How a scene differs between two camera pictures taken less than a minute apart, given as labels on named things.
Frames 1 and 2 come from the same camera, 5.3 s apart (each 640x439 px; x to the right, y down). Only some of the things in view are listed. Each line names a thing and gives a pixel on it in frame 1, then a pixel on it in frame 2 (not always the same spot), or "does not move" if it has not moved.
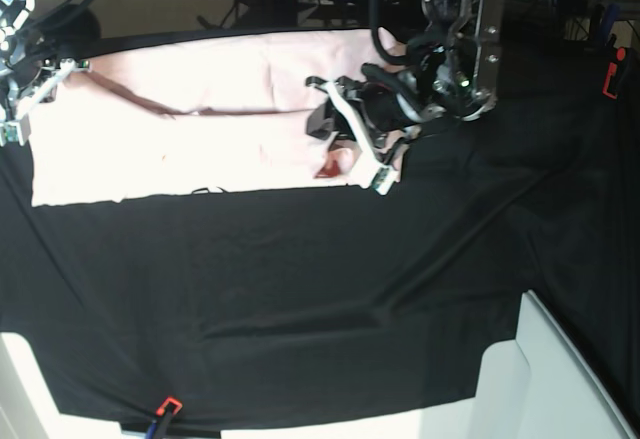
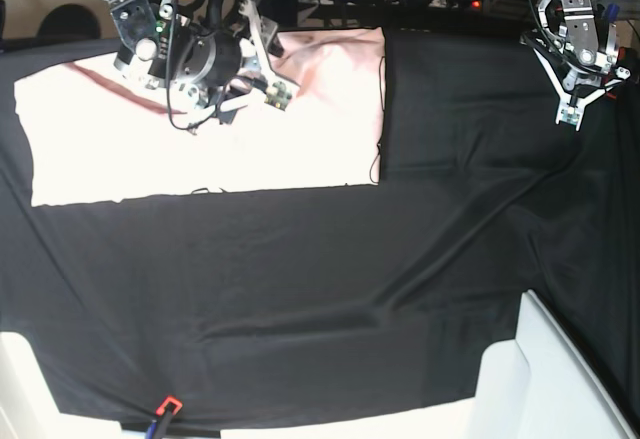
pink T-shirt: x=166 y=116 does not move
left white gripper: x=18 y=130 -> x=260 y=81
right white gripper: x=368 y=103 -> x=573 y=111
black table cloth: x=267 y=303 does not move
